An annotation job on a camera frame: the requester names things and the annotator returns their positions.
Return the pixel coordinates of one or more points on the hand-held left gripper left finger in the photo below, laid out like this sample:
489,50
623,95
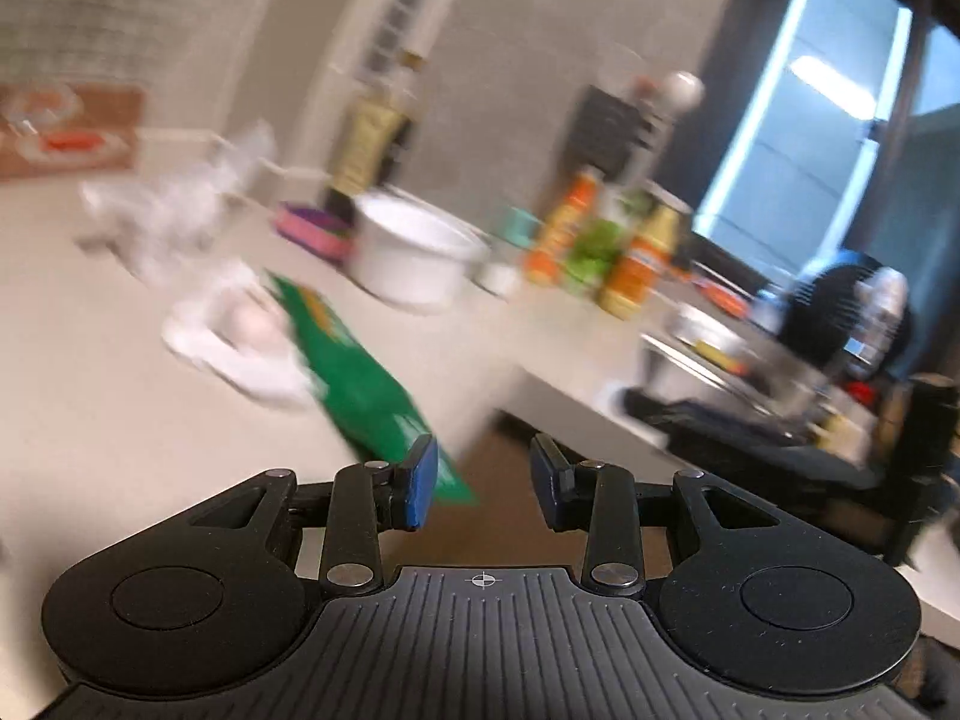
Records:
420,480

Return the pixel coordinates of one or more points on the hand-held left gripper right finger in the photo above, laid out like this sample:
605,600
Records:
544,480

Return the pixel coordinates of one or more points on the green snack packet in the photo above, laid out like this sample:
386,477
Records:
360,390

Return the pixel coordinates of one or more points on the purple pink cartoon sponge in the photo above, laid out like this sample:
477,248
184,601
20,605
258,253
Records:
315,229

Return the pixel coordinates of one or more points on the stainless steel sink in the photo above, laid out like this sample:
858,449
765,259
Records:
720,390

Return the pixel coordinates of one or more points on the white plastic bowl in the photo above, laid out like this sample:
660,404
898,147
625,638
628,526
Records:
405,262

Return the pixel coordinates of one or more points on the steel bowl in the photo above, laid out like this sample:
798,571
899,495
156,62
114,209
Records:
709,330

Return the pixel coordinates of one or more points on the yellow seasoning container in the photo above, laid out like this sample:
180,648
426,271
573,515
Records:
637,270

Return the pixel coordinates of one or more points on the green seasoning packet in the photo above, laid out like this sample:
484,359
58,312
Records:
596,255

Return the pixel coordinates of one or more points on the teal capped salt shaker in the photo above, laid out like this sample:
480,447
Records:
517,229

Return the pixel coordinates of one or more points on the black round appliance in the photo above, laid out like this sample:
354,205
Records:
825,315

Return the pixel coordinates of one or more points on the soy sauce bottle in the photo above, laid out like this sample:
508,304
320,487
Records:
371,135

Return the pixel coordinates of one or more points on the clear plastic bag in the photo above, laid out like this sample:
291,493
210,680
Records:
180,217

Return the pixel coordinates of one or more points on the black utensil holder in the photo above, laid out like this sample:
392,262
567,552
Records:
607,127

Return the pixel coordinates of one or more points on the black upright object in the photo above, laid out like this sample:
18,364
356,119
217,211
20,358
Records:
930,435

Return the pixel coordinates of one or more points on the white round utensil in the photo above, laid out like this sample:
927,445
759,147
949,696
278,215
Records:
679,90

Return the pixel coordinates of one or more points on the window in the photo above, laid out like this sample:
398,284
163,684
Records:
825,127

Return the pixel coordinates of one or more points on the white vent grille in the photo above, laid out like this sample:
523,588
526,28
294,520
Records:
405,0

